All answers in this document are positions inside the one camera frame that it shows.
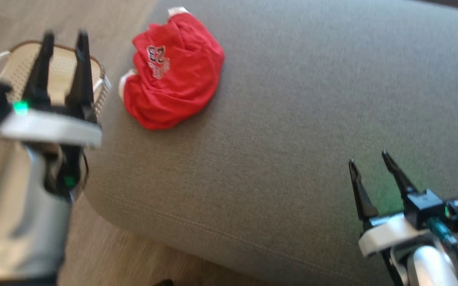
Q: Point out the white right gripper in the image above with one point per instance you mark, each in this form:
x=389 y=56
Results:
x=388 y=234

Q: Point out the grey fabric sofa seat cushion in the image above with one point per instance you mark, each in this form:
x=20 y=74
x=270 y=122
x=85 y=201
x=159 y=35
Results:
x=292 y=119

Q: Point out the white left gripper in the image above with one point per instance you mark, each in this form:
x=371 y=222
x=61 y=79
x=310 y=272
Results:
x=50 y=127

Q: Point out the white perforated laundry basket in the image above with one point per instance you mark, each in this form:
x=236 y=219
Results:
x=60 y=69

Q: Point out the red jersey with number print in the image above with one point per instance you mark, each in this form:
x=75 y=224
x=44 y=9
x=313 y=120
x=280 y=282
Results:
x=181 y=91

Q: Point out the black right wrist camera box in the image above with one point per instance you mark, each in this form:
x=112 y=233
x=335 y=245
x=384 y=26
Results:
x=427 y=208

